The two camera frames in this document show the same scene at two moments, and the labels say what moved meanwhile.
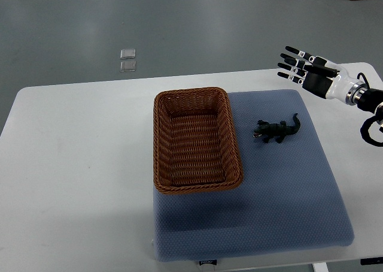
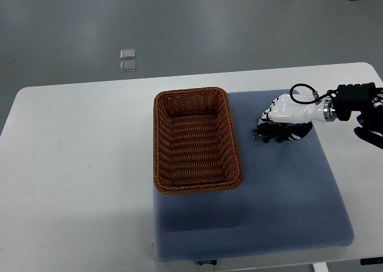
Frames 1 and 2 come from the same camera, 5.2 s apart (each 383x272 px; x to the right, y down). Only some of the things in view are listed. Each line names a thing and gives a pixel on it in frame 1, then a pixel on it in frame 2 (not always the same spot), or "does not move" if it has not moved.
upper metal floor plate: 127,53 does not move
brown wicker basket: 195,144 does not move
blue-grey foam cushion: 289,198 does not move
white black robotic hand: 320,76 to 284,109
